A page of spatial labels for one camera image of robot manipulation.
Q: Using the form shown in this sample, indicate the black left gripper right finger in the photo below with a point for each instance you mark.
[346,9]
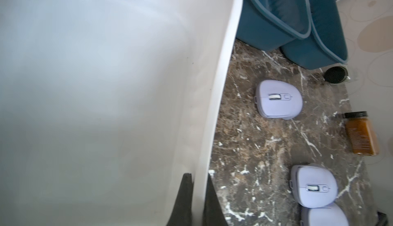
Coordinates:
[212,214]

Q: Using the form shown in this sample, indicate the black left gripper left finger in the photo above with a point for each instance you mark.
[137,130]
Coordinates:
[182,214]

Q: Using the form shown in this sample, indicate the purple mouse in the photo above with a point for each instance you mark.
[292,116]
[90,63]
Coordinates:
[313,186]
[277,99]
[330,215]

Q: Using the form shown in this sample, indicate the white storage box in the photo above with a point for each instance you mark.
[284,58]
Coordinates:
[106,105]

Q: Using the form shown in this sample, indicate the left teal storage box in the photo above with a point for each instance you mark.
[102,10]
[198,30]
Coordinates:
[270,24]

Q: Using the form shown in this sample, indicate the teal storage box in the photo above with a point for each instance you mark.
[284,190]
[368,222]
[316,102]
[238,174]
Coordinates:
[270,24]
[326,44]

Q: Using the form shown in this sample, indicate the right teal storage box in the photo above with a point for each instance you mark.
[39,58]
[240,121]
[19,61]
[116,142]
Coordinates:
[326,44]

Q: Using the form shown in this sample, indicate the orange spice jar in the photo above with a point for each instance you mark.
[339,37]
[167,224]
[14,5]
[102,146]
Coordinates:
[361,133]

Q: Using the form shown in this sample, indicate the glass jar of green herbs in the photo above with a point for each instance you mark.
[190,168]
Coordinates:
[336,75]

